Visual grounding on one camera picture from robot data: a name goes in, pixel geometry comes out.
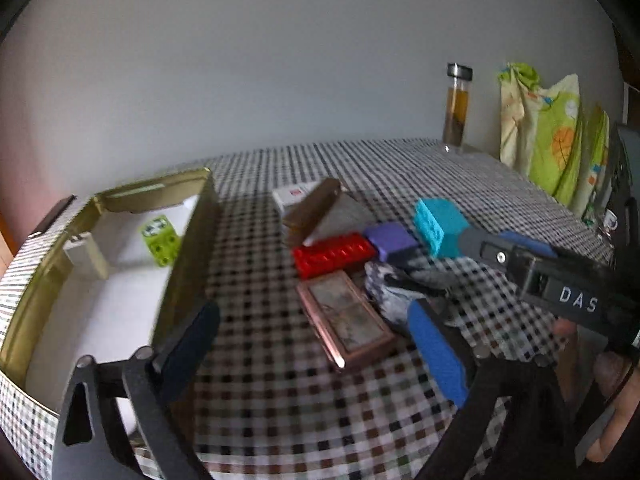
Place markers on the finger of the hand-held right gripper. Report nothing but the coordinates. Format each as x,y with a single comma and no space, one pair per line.
527,246
492,255

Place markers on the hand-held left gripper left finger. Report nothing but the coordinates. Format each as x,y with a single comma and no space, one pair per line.
192,340

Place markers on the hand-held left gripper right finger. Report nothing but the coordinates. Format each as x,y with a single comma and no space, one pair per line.
436,352

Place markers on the teal building block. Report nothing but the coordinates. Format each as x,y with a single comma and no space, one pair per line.
437,225

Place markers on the black and white item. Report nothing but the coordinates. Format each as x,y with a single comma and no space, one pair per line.
387,302

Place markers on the rose gold case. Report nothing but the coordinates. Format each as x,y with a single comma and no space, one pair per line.
345,317

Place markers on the purple building block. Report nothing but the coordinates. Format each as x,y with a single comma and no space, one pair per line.
392,242

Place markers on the gold tin box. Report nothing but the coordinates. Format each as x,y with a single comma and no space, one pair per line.
75,320

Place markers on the red building brick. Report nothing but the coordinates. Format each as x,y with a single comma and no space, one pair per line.
332,255

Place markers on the bronze ribbed metal case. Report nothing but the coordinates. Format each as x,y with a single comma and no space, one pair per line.
310,210

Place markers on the person's right hand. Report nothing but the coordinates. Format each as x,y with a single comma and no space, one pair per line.
612,410

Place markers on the white printed mug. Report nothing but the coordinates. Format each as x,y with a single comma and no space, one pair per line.
609,222

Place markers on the checkered tablecloth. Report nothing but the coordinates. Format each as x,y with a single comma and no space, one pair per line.
280,390

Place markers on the green printed building block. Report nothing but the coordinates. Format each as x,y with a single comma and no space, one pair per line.
161,242

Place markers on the green printed cloth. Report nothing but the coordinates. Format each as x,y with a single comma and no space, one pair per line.
545,135

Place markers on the white charger plug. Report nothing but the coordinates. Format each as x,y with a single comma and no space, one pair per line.
87,255

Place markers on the glass tea bottle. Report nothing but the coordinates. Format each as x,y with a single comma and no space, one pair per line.
456,115

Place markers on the clear plastic box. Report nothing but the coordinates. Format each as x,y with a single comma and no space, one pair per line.
345,220

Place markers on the white card box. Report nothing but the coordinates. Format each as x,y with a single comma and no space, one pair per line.
292,195

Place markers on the dark flat strip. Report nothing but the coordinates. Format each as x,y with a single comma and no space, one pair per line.
52,216

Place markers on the wooden door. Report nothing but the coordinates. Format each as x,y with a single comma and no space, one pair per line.
4,240

